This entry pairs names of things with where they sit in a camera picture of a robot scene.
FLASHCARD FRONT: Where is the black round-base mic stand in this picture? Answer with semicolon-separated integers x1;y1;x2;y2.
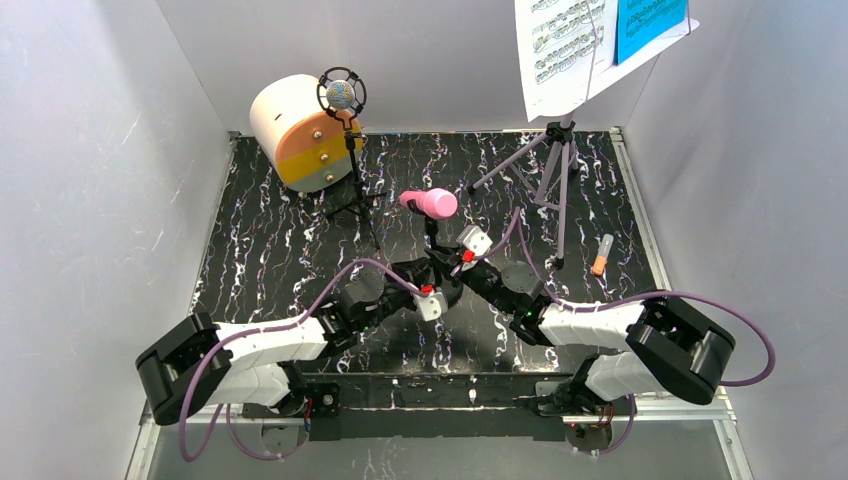
416;217;463;309

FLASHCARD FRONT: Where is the pink microphone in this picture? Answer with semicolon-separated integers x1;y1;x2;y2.
399;188;458;220

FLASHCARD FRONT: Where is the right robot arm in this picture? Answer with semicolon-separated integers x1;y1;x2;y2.
426;247;736;413

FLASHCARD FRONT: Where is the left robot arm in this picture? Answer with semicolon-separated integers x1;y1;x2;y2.
135;260;448;426

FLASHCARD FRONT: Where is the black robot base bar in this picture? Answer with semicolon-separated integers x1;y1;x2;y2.
242;373;624;450

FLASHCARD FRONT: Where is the lilac music stand tripod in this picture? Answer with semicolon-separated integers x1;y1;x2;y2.
466;112;577;270

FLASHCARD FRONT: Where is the orange grey marker pen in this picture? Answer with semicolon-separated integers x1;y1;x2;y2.
590;234;614;276

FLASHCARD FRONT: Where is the round pastel drawer cabinet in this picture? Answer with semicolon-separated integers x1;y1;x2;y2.
249;74;352;194

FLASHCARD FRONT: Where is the silver mesh studio microphone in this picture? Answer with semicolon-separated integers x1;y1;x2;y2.
325;80;356;110

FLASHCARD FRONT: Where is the black tripod microphone stand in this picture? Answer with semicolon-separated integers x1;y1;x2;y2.
316;66;386;251

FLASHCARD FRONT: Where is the white sheet music page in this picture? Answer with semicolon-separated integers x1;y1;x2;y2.
513;0;701;123

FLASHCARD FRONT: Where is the blue sheet music page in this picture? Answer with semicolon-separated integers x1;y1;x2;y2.
615;0;688;65

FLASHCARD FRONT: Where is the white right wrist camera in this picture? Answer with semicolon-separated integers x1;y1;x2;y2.
457;225;493;257

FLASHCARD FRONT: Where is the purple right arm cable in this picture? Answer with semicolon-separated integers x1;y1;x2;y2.
486;206;776;457

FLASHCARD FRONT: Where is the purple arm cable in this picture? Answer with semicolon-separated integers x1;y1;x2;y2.
177;257;425;464
486;206;776;457

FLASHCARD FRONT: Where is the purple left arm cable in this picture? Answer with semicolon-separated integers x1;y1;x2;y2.
177;257;425;464

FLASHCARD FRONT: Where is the aluminium rail right edge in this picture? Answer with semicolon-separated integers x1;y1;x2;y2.
609;126;753;479

